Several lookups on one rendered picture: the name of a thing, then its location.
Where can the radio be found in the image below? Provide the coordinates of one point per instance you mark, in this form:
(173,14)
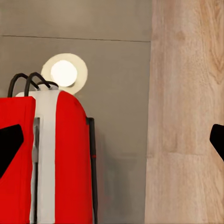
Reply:
(49,179)

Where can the coffee table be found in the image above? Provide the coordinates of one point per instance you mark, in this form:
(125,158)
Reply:
(99,52)

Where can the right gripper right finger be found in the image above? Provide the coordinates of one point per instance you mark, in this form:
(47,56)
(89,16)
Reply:
(217,139)

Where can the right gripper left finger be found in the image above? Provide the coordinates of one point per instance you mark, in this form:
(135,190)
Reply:
(11,139)

